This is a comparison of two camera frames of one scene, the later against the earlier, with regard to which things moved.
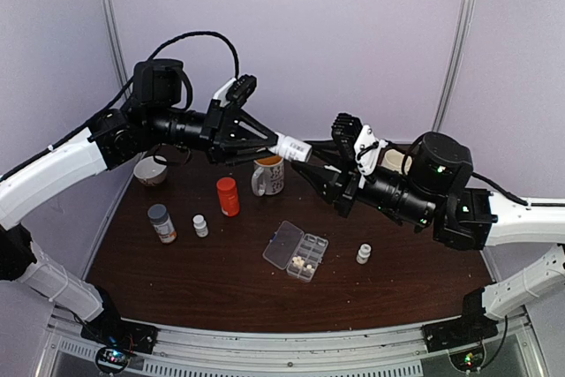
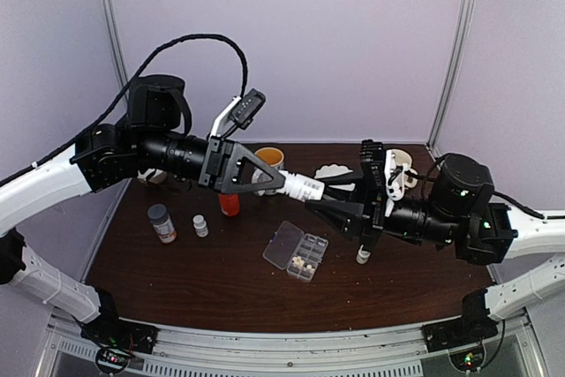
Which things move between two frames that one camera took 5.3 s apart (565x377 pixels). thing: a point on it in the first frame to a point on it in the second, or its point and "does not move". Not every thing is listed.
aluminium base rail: x=190 y=350 does not move
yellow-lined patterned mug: x=268 y=176 does not move
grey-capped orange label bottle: x=162 y=222 does not move
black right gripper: x=335 y=185 to x=365 y=216
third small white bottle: x=364 y=253 does not move
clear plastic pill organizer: x=302 y=255 does not move
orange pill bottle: x=229 y=197 does not move
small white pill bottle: x=291 y=148 to x=302 y=187
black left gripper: x=221 y=127 to x=229 y=161
